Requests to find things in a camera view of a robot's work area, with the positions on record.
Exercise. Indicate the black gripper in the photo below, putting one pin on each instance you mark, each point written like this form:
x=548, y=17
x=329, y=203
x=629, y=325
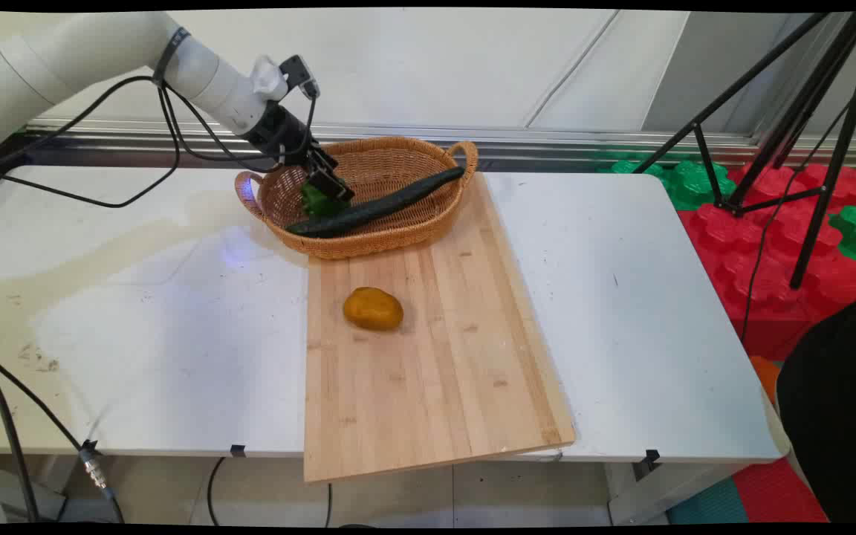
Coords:
x=283, y=132

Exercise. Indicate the green bell pepper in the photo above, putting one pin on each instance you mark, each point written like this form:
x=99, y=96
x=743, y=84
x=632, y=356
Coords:
x=316, y=202

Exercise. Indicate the yellow-brown potato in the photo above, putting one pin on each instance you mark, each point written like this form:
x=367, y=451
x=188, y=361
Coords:
x=373, y=308

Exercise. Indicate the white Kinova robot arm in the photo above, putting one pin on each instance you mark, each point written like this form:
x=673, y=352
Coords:
x=86, y=56

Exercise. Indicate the woven wicker basket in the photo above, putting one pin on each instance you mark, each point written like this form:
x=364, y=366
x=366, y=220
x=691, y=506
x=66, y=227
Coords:
x=391, y=160

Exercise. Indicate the dark green cucumber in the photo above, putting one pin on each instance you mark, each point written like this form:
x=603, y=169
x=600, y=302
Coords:
x=391, y=204

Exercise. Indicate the bamboo cutting board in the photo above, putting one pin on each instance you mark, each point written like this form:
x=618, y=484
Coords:
x=428, y=371

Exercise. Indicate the small black table clip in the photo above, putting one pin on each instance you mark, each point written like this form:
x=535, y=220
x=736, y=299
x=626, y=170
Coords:
x=238, y=450
x=651, y=458

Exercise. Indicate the red foam blocks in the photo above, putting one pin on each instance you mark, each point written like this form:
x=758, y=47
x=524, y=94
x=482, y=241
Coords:
x=762, y=260

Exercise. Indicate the orange foam block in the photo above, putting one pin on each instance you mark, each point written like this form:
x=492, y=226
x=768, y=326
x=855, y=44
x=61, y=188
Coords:
x=767, y=375

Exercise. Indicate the black tripod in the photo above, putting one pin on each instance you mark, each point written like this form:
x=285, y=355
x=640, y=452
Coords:
x=818, y=96

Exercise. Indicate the teal floor mat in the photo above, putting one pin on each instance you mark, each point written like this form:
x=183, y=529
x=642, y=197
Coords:
x=710, y=507

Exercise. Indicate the red floor mat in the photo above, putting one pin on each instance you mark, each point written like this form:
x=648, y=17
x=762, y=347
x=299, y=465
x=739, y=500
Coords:
x=781, y=494

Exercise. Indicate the black round chair back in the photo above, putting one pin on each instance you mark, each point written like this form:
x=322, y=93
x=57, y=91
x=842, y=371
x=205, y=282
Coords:
x=837, y=416

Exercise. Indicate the aluminium wall rail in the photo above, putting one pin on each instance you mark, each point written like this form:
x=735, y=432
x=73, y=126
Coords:
x=547, y=141

